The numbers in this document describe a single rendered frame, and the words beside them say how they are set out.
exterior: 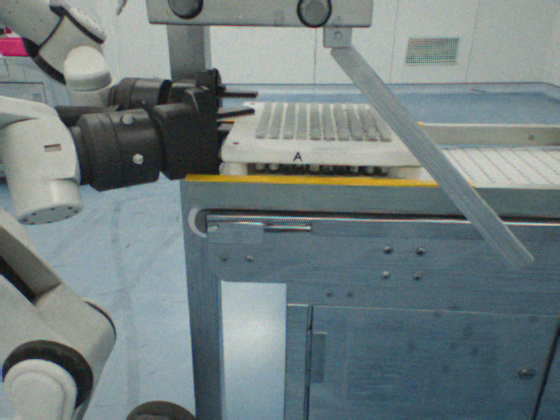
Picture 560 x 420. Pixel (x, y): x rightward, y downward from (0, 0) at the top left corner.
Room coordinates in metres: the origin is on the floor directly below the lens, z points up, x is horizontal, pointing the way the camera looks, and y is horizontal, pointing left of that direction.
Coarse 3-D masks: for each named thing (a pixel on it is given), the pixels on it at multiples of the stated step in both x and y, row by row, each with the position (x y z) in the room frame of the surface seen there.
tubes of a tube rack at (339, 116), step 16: (288, 112) 0.72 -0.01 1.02; (304, 112) 0.73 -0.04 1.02; (336, 112) 0.73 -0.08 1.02; (352, 112) 0.73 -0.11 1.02; (272, 128) 0.64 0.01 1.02; (288, 128) 0.64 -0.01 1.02; (304, 128) 0.64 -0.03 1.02; (320, 128) 0.64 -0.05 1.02; (352, 128) 0.64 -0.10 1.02; (368, 128) 0.64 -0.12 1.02
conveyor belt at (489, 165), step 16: (464, 160) 0.76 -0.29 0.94; (480, 160) 0.76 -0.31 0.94; (496, 160) 0.76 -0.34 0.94; (512, 160) 0.76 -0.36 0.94; (528, 160) 0.76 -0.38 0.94; (544, 160) 0.76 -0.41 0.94; (464, 176) 0.69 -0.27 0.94; (480, 176) 0.69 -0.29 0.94; (496, 176) 0.69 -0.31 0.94; (512, 176) 0.69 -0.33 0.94; (528, 176) 0.69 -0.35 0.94; (544, 176) 0.69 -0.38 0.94; (192, 208) 0.59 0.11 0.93; (208, 208) 0.58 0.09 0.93; (224, 208) 0.58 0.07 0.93; (240, 208) 0.58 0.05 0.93; (256, 208) 0.58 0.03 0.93; (272, 208) 0.58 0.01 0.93; (288, 208) 0.58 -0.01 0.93; (304, 208) 0.58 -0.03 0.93; (320, 208) 0.58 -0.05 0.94; (192, 224) 0.59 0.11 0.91
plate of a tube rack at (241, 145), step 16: (256, 112) 0.76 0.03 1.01; (272, 112) 0.76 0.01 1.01; (320, 112) 0.76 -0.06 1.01; (368, 112) 0.77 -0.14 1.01; (240, 128) 0.67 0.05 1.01; (336, 128) 0.67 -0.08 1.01; (224, 144) 0.60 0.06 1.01; (240, 144) 0.60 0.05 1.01; (256, 144) 0.60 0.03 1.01; (272, 144) 0.60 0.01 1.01; (288, 144) 0.60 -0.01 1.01; (304, 144) 0.60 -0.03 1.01; (320, 144) 0.60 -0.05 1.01; (336, 144) 0.60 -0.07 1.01; (352, 144) 0.60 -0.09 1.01; (368, 144) 0.60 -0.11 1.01; (384, 144) 0.60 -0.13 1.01; (400, 144) 0.60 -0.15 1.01; (224, 160) 0.59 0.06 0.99; (240, 160) 0.59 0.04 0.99; (256, 160) 0.59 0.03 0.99; (272, 160) 0.58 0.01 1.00; (288, 160) 0.58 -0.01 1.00; (304, 160) 0.58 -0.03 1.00; (320, 160) 0.58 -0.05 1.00; (336, 160) 0.58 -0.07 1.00; (352, 160) 0.58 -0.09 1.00; (368, 160) 0.58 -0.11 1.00; (384, 160) 0.58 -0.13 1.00; (400, 160) 0.58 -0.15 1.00; (416, 160) 0.58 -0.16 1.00
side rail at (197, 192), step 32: (192, 192) 0.57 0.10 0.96; (224, 192) 0.57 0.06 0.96; (256, 192) 0.57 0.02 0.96; (288, 192) 0.56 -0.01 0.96; (320, 192) 0.56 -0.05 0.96; (352, 192) 0.56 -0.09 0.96; (384, 192) 0.56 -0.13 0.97; (416, 192) 0.56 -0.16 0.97; (480, 192) 0.56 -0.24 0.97; (512, 192) 0.55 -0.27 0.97; (544, 192) 0.55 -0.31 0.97
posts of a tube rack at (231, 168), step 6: (228, 162) 0.59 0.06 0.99; (234, 162) 0.59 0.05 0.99; (240, 162) 0.59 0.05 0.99; (246, 162) 0.60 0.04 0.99; (228, 168) 0.59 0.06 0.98; (234, 168) 0.59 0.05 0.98; (240, 168) 0.59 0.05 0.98; (246, 168) 0.60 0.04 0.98; (402, 168) 0.58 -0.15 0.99; (408, 168) 0.58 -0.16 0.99; (414, 168) 0.58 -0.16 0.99; (420, 168) 0.58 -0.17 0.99; (228, 174) 0.59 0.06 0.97; (234, 174) 0.59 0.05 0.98; (240, 174) 0.59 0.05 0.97; (246, 174) 0.60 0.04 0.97; (402, 174) 0.58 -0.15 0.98; (408, 174) 0.58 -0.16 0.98; (414, 174) 0.58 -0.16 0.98; (420, 174) 0.59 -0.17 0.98
